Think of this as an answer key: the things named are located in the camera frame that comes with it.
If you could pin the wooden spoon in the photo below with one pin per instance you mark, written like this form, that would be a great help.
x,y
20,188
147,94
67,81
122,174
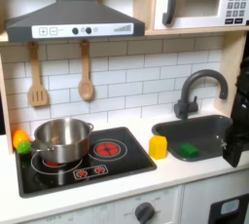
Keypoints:
x,y
86,90

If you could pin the steel pot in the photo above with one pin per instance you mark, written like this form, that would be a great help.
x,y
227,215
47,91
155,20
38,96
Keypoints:
x,y
64,146

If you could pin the wooden shelf board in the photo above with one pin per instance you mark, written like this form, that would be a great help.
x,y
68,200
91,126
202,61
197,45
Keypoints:
x,y
194,31

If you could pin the black hood knob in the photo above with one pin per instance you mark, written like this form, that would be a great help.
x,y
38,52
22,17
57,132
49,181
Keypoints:
x,y
75,30
88,30

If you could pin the black toy stove top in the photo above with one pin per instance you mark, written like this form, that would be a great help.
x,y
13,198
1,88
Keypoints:
x,y
129,163

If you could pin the green toy vegetable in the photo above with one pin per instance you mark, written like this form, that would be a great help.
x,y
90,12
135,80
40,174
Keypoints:
x,y
24,148

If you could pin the dark grey sink basin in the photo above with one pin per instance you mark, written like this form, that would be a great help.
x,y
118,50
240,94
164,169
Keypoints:
x,y
201,130

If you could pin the white toy microwave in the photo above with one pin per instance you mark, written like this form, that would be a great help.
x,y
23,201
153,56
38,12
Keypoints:
x,y
201,20

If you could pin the grey oven knob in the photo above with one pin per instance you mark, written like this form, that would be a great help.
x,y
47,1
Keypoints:
x,y
144,213

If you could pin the yellow toy block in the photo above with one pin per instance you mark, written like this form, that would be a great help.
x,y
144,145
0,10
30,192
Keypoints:
x,y
158,148

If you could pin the grey extractor hood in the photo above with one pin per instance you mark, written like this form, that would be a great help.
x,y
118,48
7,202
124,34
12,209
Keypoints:
x,y
74,17

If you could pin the white oven front panel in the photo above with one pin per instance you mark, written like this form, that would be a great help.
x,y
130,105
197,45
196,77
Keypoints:
x,y
107,211

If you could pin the dark grey tap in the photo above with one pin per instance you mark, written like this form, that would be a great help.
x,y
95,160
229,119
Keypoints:
x,y
186,104

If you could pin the green toy block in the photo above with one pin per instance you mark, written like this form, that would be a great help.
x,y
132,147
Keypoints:
x,y
188,150

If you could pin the slotted wooden spatula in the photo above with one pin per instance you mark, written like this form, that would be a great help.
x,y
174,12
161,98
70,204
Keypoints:
x,y
38,96

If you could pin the orange toy vegetable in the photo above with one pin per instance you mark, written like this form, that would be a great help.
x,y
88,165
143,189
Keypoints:
x,y
20,137

